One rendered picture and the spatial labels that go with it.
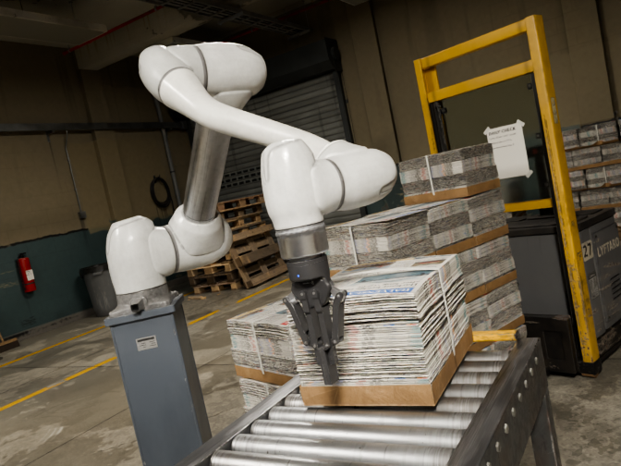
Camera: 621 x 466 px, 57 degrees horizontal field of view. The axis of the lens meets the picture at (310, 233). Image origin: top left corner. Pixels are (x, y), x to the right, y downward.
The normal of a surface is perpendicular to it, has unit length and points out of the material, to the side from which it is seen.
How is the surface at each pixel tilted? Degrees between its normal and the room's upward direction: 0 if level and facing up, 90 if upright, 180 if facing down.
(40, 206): 90
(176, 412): 90
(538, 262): 90
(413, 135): 90
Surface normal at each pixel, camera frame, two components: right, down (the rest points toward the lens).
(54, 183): 0.84, -0.13
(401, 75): -0.50, 0.17
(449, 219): 0.63, -0.07
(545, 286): -0.74, 0.21
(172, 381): 0.08, 0.07
